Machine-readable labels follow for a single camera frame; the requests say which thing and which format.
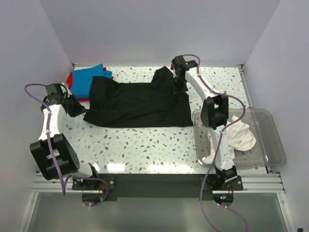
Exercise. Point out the aluminium rail frame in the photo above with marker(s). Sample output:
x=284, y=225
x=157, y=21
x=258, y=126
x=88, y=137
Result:
x=252, y=183

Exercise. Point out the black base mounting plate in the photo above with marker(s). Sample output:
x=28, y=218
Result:
x=154, y=186

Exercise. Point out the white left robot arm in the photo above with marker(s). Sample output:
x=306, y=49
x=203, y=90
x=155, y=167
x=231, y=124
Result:
x=52, y=152

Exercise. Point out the clear plastic bin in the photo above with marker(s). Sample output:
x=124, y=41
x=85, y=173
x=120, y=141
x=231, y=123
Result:
x=268, y=150

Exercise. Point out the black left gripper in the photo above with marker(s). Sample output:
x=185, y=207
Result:
x=79, y=109

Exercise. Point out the blue folded t shirt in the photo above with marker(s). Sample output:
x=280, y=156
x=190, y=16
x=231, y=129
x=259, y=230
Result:
x=82, y=79

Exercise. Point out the red folded t shirt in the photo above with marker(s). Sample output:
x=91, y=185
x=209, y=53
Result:
x=69, y=82

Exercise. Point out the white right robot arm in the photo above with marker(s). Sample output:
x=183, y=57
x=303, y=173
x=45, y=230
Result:
x=214, y=113

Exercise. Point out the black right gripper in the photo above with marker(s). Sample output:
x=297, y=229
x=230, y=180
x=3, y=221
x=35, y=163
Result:
x=180, y=90

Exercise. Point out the white t shirt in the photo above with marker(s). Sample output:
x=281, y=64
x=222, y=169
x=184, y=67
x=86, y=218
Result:
x=239, y=138

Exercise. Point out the black t shirt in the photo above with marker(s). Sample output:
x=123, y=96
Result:
x=138, y=105

